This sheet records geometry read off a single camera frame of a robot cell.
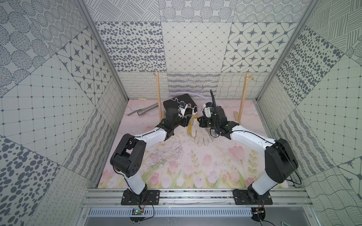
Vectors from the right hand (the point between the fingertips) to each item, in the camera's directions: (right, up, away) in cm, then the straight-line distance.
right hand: (198, 120), depth 88 cm
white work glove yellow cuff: (+3, -10, +4) cm, 11 cm away
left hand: (-5, +4, +1) cm, 6 cm away
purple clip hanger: (0, +16, -6) cm, 17 cm away
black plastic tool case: (-16, +11, +4) cm, 20 cm away
